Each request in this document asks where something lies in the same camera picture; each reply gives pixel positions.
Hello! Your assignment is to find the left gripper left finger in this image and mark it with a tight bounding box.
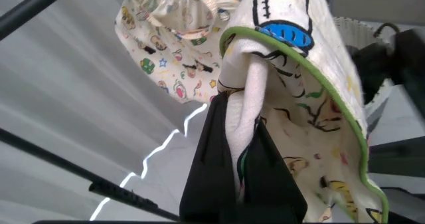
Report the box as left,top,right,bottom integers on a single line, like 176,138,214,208
179,92,240,222

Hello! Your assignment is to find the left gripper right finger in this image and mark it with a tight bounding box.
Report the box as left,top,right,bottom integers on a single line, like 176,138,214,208
244,117,308,222

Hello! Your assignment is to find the cream printed garment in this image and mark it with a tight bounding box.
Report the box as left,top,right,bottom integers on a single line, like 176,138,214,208
114,0,240,104
217,0,390,223

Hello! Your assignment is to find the white laundry basket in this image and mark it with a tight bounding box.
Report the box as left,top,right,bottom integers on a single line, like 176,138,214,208
333,16,401,118

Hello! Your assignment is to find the white curtain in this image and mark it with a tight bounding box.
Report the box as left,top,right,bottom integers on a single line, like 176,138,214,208
0,0,250,222

